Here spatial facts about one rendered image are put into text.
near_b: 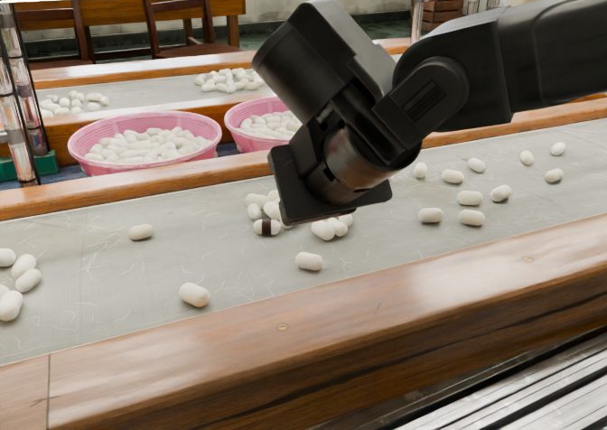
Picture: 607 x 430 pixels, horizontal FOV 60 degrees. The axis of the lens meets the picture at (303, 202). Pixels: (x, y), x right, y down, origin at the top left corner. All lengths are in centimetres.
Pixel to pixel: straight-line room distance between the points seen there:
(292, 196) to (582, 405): 38
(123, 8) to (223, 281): 283
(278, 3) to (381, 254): 562
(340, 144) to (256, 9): 575
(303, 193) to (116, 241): 35
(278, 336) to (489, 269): 25
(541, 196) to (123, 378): 64
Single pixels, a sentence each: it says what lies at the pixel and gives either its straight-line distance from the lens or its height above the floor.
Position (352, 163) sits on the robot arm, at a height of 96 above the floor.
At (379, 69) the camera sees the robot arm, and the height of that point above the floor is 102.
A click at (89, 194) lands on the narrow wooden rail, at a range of 82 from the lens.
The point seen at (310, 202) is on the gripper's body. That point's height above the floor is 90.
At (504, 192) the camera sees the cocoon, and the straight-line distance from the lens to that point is 83.
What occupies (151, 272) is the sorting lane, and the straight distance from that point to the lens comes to 65.
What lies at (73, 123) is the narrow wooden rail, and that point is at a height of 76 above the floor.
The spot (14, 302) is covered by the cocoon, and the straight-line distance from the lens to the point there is 63.
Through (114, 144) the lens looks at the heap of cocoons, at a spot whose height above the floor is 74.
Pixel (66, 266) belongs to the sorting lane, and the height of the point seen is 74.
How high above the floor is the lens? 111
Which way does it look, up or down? 28 degrees down
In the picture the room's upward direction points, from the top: straight up
